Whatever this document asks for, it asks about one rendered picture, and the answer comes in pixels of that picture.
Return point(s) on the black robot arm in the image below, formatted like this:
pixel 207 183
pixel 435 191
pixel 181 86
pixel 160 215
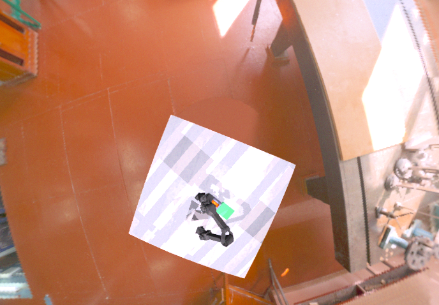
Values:
pixel 208 207

